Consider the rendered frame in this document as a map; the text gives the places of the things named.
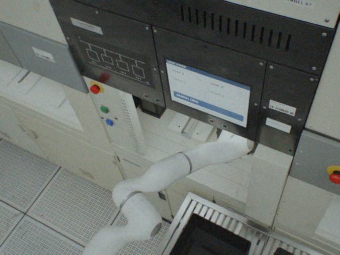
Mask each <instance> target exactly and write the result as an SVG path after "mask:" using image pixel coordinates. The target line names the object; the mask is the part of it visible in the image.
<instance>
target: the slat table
mask: <svg viewBox="0 0 340 255"><path fill-rule="evenodd" d="M196 204H198V205H197V207H195V205H196ZM202 206H203V209H202V210H201V213H200V215H201V216H204V214H205V212H206V210H207V209H209V211H208V213H207V215H206V216H205V218H207V219H208V220H209V218H210V216H211V214H212V212H213V211H214V212H215V213H214V215H213V217H212V219H211V221H212V222H214V223H215V221H216V219H217V217H218V215H219V214H220V217H219V219H218V221H217V224H218V225H221V222H222V220H223V219H224V217H226V220H225V222H224V224H223V225H222V227H224V228H227V225H228V223H229V221H230V220H232V222H231V224H230V226H229V229H228V230H230V231H233V229H234V227H235V224H236V222H238V224H237V227H236V229H235V231H234V233H235V234H237V235H238V233H239V230H240V229H241V227H242V226H244V228H243V230H242V232H241V235H240V236H241V237H243V238H244V237H245V234H246V232H247V229H248V228H250V231H249V234H248V236H247V237H246V239H248V240H249V241H250V240H251V238H252V235H253V233H254V231H257V233H256V234H255V236H254V238H253V241H252V243H251V247H250V251H249V255H260V252H261V250H262V249H263V246H264V243H265V241H266V239H267V237H269V240H268V242H267V244H266V247H265V250H264V252H263V255H267V254H268V251H269V249H270V248H271V245H272V242H273V240H275V243H274V246H273V249H272V251H271V254H270V255H273V253H274V252H275V250H276V248H278V247H279V244H280V243H282V246H281V248H283V249H286V246H288V250H287V251H288V252H291V253H292V251H293V249H294V250H295V252H294V254H295V255H299V254H300V252H301V253H302V255H325V254H322V253H321V252H319V251H316V250H314V249H312V248H310V247H308V246H306V245H303V244H301V243H299V242H297V241H295V240H293V239H290V238H288V237H286V236H284V235H282V234H280V233H277V232H275V231H273V230H271V229H269V228H267V227H264V226H262V225H260V224H258V223H256V222H254V221H252V220H250V219H247V218H245V217H243V216H241V215H239V214H237V213H234V212H232V211H230V210H228V209H226V208H224V207H221V206H219V205H217V204H214V203H212V202H211V201H209V200H207V199H204V198H202V197H200V196H197V195H195V194H193V193H192V192H189V193H188V194H187V196H186V198H185V199H184V201H183V204H182V205H181V207H180V209H179V211H178V212H177V214H176V216H175V218H174V219H173V222H172V224H171V225H170V227H169V229H168V230H167V232H166V234H165V236H164V238H163V240H162V242H161V244H160V245H159V247H158V249H157V250H156V253H155V255H163V254H164V252H165V254H164V255H169V254H170V252H171V250H172V248H173V246H174V244H175V242H176V240H177V239H178V237H179V235H180V233H181V231H182V229H183V227H184V226H185V225H186V223H187V220H188V218H189V217H191V215H192V214H193V213H196V214H198V213H199V210H200V208H201V207H202ZM187 209H188V211H187V212H186V210H187ZM185 213H186V214H185ZM184 215H185V216H184ZM183 216H184V218H183ZM182 218H183V219H182ZM179 224H180V226H179ZM178 226H179V228H178V230H177V231H176V229H177V227H178ZM175 231H176V233H175ZM174 233H175V235H174ZM260 234H262V237H261V240H260V242H259V245H258V248H257V250H256V252H255V254H252V252H253V250H254V249H255V247H256V244H257V242H258V239H259V236H260ZM173 235H174V237H173ZM172 237H173V239H172ZM171 239H172V241H171ZM170 241H171V243H170ZM169 243H170V244H169ZM168 245H169V246H168ZM167 246H168V248H167ZM166 248H167V250H166ZM165 250H166V251H165Z"/></svg>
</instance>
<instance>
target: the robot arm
mask: <svg viewBox="0 0 340 255"><path fill-rule="evenodd" d="M253 146H254V142H253V141H251V140H248V139H246V138H243V137H240V136H237V135H235V134H233V133H230V132H227V131H225V130H222V132H221V135H220V137H219V139H218V140H217V141H216V142H210V143H203V144H198V145H196V146H193V147H191V148H188V149H185V150H183V151H180V152H177V153H175V154H173V155H171V156H169V157H166V158H164V159H161V160H159V161H157V162H155V163H154V164H153V165H152V166H151V167H150V168H148V170H147V171H146V172H145V173H144V174H143V175H142V176H141V177H138V178H133V179H127V180H123V181H121V182H119V183H118V184H117V185H116V186H115V187H114V189H113V192H112V197H113V201H114V203H115V204H116V206H117V207H118V208H119V209H120V211H121V212H122V213H123V214H124V215H125V216H126V218H127V219H128V224H127V225H125V226H114V225H110V226H107V227H104V228H102V229H101V230H99V231H98V232H97V233H96V235H95V236H94V237H93V238H92V239H91V240H90V241H89V243H88V244H87V245H86V247H85V249H84V251H83V252H82V254H81V255H115V254H117V253H118V252H119V250H120V249H121V248H122V247H123V246H125V245H126V244H128V243H130V242H134V241H142V240H148V239H151V238H153V237H154V236H155V235H156V234H157V233H158V232H159V231H160V229H161V226H162V217H161V214H160V213H159V212H158V210H157V208H156V207H155V206H154V205H153V204H152V203H151V201H150V200H149V199H148V198H147V197H146V196H145V195H144V194H143V192H158V191H162V190H164V189H166V188H167V187H168V186H170V185H171V184H172V183H173V182H175V181H177V180H180V179H182V178H184V177H186V176H188V175H190V174H191V173H193V172H195V171H197V170H200V169H202V168H204V167H206V166H210V165H215V164H219V163H230V162H231V161H232V160H235V159H238V158H240V157H242V156H244V155H246V154H247V153H248V152H249V151H250V150H251V149H252V148H253Z"/></svg>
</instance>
